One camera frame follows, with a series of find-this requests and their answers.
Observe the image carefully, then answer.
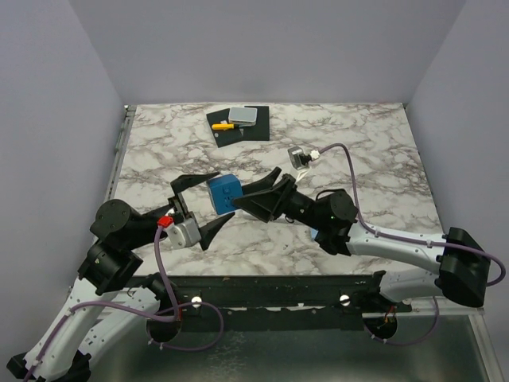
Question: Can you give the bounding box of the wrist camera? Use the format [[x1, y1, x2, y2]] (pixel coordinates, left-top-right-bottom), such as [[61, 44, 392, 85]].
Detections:
[[157, 216, 201, 249], [287, 146, 321, 183]]

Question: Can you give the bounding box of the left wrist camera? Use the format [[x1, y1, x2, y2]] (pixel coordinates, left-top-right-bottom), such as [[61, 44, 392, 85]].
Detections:
[[157, 216, 201, 249]]

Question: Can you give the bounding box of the black foam mat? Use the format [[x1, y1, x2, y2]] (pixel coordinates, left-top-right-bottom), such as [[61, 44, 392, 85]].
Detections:
[[206, 105, 270, 148]]

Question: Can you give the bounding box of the purple cable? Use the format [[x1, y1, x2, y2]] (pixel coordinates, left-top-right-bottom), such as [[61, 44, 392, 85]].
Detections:
[[317, 142, 508, 347], [23, 226, 223, 382]]

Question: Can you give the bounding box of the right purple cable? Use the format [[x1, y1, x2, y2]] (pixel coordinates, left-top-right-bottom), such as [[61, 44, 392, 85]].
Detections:
[[317, 142, 508, 347]]

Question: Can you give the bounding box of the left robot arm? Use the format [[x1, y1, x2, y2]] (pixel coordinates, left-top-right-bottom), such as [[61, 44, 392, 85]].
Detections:
[[7, 173, 232, 381]]

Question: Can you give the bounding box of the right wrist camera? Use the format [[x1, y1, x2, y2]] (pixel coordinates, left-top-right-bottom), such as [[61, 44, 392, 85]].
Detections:
[[287, 146, 321, 183]]

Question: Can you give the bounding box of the grey white box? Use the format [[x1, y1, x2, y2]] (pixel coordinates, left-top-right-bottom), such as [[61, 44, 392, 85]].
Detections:
[[227, 107, 258, 127]]

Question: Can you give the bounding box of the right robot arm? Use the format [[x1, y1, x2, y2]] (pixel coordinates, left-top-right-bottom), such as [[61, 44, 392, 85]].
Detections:
[[232, 168, 491, 311]]

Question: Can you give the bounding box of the dark blue cube socket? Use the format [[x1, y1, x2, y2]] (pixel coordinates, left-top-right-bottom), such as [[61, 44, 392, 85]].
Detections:
[[207, 174, 243, 215]]

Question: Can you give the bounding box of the aluminium frame rail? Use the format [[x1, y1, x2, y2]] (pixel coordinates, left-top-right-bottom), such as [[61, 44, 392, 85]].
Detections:
[[119, 298, 484, 319]]

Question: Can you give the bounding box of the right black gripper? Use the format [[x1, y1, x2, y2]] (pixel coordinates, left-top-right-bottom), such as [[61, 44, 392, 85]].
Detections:
[[230, 166, 325, 230]]

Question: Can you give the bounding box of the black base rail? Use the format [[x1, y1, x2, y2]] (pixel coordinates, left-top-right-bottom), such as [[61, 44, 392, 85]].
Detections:
[[130, 272, 414, 333]]

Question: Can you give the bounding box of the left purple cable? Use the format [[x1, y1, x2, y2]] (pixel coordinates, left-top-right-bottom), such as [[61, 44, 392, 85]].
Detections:
[[23, 226, 223, 382]]

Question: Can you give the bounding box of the yellow utility knife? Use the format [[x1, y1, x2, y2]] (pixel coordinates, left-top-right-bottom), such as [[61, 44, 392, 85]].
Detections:
[[212, 123, 237, 131]]

